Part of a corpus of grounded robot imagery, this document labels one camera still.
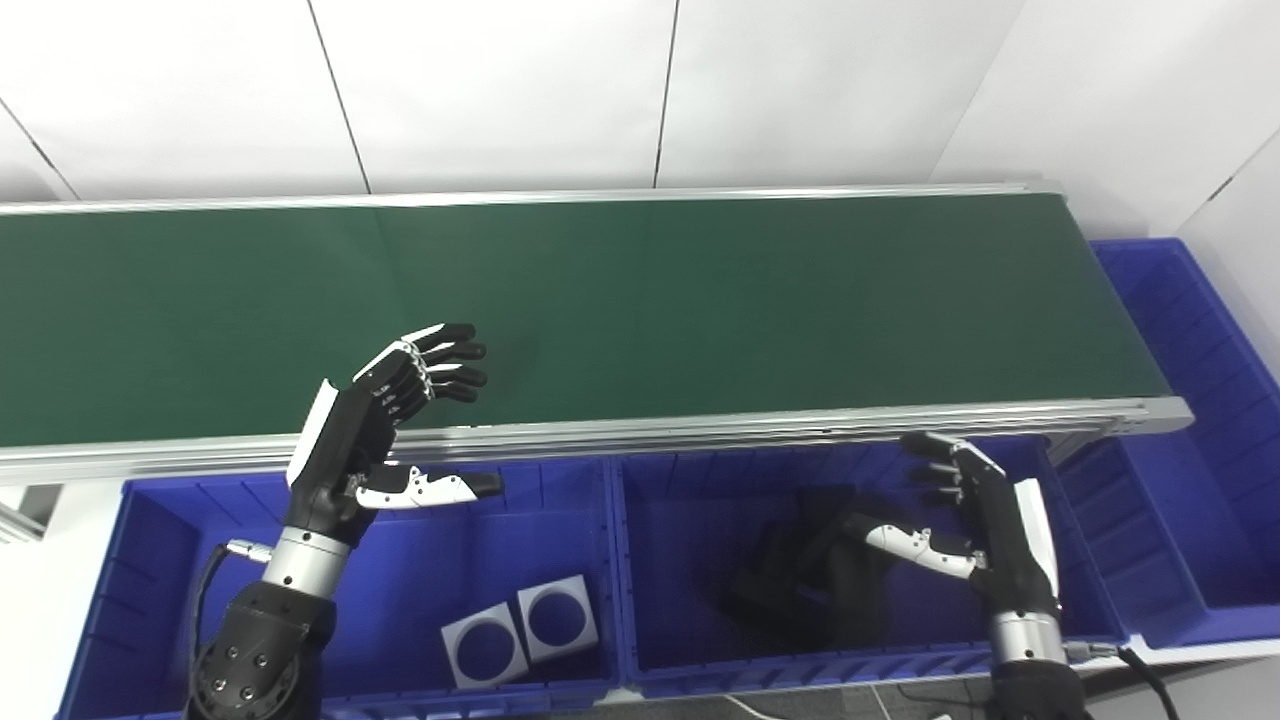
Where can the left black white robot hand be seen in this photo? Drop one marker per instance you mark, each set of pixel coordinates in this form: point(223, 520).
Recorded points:
point(335, 460)

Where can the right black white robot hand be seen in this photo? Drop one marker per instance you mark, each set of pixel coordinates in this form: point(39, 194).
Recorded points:
point(1010, 550)

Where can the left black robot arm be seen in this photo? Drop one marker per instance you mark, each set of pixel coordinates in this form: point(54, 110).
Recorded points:
point(265, 640)

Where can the blue plastic bin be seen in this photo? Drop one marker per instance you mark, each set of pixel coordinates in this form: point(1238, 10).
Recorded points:
point(420, 560)
point(1200, 480)
point(690, 530)

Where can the green conveyor belt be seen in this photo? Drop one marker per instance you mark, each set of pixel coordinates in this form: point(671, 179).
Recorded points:
point(600, 438)
point(700, 310)

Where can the aluminium conveyor leg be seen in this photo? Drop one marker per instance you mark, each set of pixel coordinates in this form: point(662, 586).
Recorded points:
point(25, 515)

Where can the white square plate with hole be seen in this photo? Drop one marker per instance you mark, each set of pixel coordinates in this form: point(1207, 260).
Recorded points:
point(585, 645)
point(455, 670)

